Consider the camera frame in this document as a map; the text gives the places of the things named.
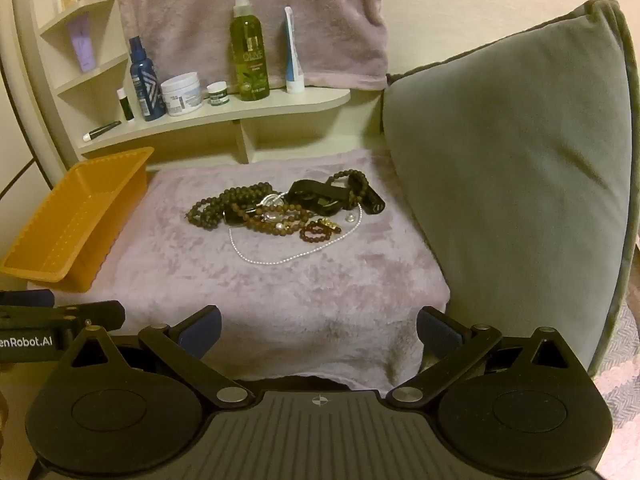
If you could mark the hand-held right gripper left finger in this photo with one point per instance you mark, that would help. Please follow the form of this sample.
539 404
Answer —
205 332

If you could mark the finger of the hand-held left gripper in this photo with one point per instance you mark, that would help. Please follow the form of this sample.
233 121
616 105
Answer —
90 314
30 298

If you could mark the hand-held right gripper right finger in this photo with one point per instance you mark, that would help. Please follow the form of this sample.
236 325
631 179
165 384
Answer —
440 332

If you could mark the orange plastic basket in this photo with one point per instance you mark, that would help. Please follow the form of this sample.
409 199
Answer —
75 220

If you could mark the black cylindrical case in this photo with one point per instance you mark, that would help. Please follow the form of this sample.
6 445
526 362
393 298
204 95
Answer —
372 202

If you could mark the pink fluffy blanket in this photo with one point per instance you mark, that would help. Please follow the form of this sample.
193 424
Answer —
300 300

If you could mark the grey velvet pillow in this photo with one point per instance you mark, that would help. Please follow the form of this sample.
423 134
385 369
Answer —
500 185

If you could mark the black tube white cap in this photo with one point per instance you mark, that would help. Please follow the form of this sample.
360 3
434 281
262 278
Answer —
105 129

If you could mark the grey patterned bedspread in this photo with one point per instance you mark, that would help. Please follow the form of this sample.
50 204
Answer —
620 385

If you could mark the lip balm stick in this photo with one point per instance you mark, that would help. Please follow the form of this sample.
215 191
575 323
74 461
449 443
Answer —
126 107

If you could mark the cream wooden shelf unit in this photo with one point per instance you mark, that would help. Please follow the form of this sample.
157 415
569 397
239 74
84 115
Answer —
200 120

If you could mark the dark blue spray bottle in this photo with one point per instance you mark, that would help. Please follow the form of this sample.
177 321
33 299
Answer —
146 90

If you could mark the white cream jar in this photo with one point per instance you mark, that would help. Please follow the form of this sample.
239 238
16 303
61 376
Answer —
180 95

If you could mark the small green jar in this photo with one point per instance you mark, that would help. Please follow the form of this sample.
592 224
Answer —
217 96

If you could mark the purple tube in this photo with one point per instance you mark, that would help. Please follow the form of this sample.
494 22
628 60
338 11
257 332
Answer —
82 45

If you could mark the green spray bottle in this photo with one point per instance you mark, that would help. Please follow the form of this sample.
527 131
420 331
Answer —
249 60

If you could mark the blue and white tube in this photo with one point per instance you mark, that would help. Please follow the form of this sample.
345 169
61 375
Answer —
292 60

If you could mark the pink hanging towel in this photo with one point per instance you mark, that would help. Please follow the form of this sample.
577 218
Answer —
200 20

